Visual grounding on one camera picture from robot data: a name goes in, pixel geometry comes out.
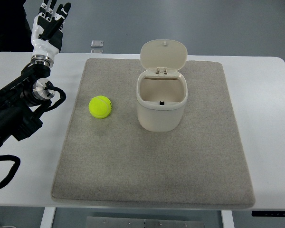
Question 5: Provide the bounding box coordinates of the yellow tennis ball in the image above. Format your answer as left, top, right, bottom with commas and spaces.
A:
88, 95, 112, 119

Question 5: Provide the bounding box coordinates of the white table leg left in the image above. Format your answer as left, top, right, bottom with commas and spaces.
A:
40, 207, 56, 228

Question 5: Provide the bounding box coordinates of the black table control panel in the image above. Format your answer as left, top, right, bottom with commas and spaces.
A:
251, 210, 285, 218

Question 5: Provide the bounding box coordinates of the beige lidded plastic bin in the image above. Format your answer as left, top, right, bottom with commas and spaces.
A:
136, 39, 188, 132

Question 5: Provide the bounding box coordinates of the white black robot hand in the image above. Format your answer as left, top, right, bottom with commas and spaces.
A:
31, 0, 71, 59

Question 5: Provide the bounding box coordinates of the metal floor socket plate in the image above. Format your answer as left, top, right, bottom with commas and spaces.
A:
91, 40, 104, 48

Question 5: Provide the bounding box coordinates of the grey felt mat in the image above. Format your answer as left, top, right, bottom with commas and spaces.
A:
51, 58, 255, 209

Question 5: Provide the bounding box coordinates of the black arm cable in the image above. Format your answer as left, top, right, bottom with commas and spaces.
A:
0, 82, 67, 192

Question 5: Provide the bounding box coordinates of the grey metal base plate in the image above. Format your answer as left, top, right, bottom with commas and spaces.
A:
85, 217, 205, 228

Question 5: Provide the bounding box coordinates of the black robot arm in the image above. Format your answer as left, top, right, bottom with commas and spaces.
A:
0, 55, 66, 147

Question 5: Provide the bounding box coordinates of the white table leg right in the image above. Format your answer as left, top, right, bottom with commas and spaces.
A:
221, 210, 235, 228

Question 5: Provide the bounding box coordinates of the white table leg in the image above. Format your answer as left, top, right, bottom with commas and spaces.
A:
221, 210, 235, 228
40, 207, 56, 228

